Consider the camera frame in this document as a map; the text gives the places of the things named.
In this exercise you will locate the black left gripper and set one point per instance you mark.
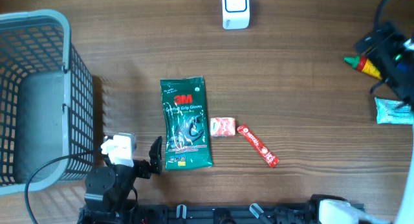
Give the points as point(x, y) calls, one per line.
point(145, 169)

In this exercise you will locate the green 3M gloves packet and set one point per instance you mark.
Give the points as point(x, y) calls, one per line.
point(187, 130)

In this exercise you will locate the small red patterned box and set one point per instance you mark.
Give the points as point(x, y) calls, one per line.
point(222, 127)

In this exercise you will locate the red stick sachet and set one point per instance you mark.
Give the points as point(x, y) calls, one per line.
point(264, 151)

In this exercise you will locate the red yellow sauce bottle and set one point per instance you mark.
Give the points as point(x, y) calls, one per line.
point(363, 65)

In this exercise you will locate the light blue wipes pack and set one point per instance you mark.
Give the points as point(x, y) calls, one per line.
point(393, 112)

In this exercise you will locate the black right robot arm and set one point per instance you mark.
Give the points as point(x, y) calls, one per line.
point(392, 54)

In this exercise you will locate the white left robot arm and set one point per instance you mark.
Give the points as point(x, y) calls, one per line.
point(108, 187)

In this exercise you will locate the white barcode scanner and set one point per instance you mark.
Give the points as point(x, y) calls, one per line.
point(236, 14)

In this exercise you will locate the grey plastic shopping basket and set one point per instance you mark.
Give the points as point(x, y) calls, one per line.
point(47, 105)

